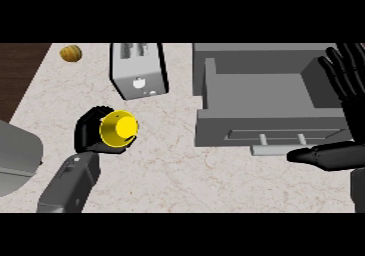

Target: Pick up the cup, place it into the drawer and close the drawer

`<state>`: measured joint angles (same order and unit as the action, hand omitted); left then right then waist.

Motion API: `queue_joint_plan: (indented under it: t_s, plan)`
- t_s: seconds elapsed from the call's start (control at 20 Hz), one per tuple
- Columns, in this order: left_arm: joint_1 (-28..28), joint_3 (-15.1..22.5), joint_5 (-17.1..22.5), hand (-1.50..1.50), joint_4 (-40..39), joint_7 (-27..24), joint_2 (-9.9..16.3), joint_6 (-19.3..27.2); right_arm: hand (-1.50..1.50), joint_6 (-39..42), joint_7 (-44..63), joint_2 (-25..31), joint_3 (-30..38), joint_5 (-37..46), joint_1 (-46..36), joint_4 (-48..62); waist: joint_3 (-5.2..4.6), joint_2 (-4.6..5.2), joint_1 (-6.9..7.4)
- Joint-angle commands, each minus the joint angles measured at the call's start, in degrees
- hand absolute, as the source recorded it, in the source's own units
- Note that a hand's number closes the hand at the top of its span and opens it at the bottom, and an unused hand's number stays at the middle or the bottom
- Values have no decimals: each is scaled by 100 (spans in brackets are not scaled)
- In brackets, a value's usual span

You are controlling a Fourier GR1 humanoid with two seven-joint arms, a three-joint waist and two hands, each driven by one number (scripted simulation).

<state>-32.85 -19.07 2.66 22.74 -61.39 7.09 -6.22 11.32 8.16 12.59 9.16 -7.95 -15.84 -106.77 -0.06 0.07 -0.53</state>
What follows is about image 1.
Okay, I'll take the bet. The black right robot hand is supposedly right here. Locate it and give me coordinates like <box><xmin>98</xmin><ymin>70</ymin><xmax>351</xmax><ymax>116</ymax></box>
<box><xmin>286</xmin><ymin>42</ymin><xmax>365</xmax><ymax>172</ymax></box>

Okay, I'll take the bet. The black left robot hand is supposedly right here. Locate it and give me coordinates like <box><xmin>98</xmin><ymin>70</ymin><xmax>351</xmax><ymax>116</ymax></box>
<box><xmin>73</xmin><ymin>105</ymin><xmax>138</xmax><ymax>155</ymax></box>

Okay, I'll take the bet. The yellow cup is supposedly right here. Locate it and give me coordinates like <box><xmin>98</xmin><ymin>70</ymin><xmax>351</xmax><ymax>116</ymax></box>
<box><xmin>98</xmin><ymin>109</ymin><xmax>141</xmax><ymax>149</ymax></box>

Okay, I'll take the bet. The grey rounded appliance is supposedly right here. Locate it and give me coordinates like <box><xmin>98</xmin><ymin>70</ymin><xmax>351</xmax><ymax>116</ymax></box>
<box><xmin>0</xmin><ymin>116</ymin><xmax>45</xmax><ymax>199</ymax></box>

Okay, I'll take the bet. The silver toaster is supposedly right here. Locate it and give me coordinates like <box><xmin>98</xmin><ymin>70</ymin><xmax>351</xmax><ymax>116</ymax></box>
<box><xmin>108</xmin><ymin>42</ymin><xmax>171</xmax><ymax>101</ymax></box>

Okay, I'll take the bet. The brown round fruit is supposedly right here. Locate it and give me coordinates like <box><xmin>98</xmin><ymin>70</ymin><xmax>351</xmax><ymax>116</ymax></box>
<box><xmin>60</xmin><ymin>44</ymin><xmax>85</xmax><ymax>63</ymax></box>

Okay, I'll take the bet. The grey drawer front with handle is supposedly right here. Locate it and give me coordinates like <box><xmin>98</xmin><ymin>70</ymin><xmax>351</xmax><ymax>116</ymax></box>
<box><xmin>194</xmin><ymin>107</ymin><xmax>355</xmax><ymax>157</ymax></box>

